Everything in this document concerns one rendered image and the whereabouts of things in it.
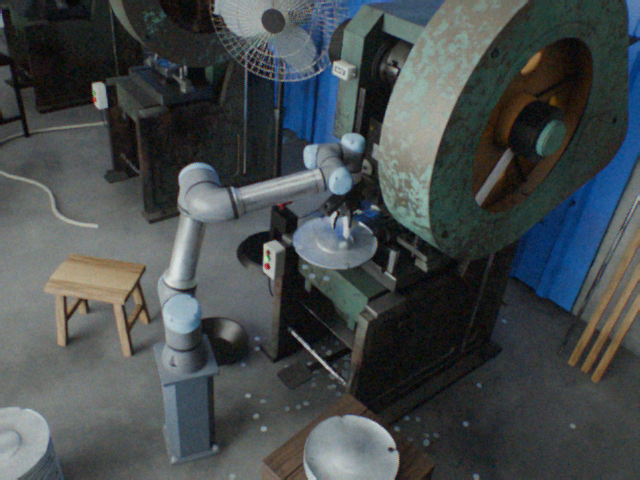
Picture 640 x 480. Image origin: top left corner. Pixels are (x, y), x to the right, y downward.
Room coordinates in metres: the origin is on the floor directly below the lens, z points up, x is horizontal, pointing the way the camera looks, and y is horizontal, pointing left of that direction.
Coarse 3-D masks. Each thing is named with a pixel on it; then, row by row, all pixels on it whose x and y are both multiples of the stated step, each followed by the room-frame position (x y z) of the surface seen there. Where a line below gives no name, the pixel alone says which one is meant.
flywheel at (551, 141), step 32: (544, 64) 1.63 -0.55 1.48; (576, 64) 1.74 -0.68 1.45; (512, 96) 1.55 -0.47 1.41; (544, 96) 1.66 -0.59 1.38; (576, 96) 1.76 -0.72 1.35; (512, 128) 1.49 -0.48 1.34; (544, 128) 1.47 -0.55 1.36; (576, 128) 1.74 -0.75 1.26; (480, 160) 1.50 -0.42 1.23; (512, 160) 1.62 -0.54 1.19; (544, 160) 1.72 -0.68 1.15; (480, 192) 1.45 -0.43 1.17; (512, 192) 1.65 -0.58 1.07
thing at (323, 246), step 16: (304, 224) 1.77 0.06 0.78; (320, 224) 1.77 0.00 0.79; (336, 224) 1.78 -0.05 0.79; (304, 240) 1.67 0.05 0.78; (320, 240) 1.67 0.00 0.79; (336, 240) 1.68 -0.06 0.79; (352, 240) 1.69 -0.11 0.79; (368, 240) 1.70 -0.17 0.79; (304, 256) 1.59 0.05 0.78; (320, 256) 1.59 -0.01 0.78; (336, 256) 1.60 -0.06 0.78; (352, 256) 1.61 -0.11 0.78; (368, 256) 1.62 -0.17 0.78
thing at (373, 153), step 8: (376, 120) 1.85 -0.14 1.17; (368, 128) 1.87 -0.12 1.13; (376, 128) 1.84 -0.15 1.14; (368, 136) 1.86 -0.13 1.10; (376, 136) 1.84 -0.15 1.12; (368, 144) 1.86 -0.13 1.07; (376, 144) 1.83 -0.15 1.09; (368, 152) 1.86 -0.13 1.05; (376, 152) 1.83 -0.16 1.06; (368, 160) 1.84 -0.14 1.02; (376, 160) 1.82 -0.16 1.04; (368, 168) 1.83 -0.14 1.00; (376, 168) 1.82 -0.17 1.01; (368, 176) 1.82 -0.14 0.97; (376, 176) 1.82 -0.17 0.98; (368, 184) 1.80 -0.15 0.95; (376, 184) 1.77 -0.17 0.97; (368, 192) 1.79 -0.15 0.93; (376, 192) 1.76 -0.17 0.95; (368, 200) 1.79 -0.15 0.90; (376, 200) 1.76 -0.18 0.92
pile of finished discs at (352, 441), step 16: (336, 416) 1.26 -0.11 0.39; (352, 416) 1.27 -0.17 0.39; (320, 432) 1.19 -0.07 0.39; (336, 432) 1.20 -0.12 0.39; (352, 432) 1.21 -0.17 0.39; (368, 432) 1.21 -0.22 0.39; (384, 432) 1.22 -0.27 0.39; (320, 448) 1.14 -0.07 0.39; (336, 448) 1.14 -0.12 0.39; (352, 448) 1.14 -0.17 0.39; (368, 448) 1.15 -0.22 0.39; (384, 448) 1.16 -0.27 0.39; (304, 464) 1.09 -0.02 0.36; (320, 464) 1.08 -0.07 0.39; (336, 464) 1.08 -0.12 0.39; (352, 464) 1.09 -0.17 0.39; (368, 464) 1.09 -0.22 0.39; (384, 464) 1.10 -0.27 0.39
